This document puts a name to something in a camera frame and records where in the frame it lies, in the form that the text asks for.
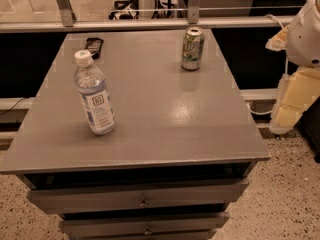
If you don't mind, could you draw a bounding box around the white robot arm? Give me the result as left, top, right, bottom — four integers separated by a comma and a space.
265, 0, 320, 68

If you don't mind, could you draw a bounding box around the black office chair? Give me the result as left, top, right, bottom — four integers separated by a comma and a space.
109, 0, 139, 20

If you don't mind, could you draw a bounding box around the metal window railing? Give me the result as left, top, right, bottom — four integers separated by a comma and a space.
0, 0, 306, 33

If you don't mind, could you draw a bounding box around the grey drawer cabinet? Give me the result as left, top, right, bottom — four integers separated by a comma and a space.
0, 30, 269, 240

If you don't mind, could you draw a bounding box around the lower grey drawer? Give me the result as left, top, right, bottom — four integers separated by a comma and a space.
60, 212, 229, 238

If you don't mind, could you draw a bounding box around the grey drawer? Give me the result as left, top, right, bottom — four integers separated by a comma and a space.
27, 178, 249, 214
60, 212, 229, 238

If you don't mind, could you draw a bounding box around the white cable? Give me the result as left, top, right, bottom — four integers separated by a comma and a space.
248, 13, 290, 116

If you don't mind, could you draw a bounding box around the green white soda can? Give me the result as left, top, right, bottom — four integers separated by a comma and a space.
181, 26, 205, 71

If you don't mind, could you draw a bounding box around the upper grey drawer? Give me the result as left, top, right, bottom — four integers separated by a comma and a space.
27, 178, 249, 214

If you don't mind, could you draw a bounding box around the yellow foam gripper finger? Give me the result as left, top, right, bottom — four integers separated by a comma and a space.
265, 26, 289, 51

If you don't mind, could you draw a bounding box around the clear plastic water bottle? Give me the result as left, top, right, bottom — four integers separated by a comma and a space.
74, 50, 115, 135

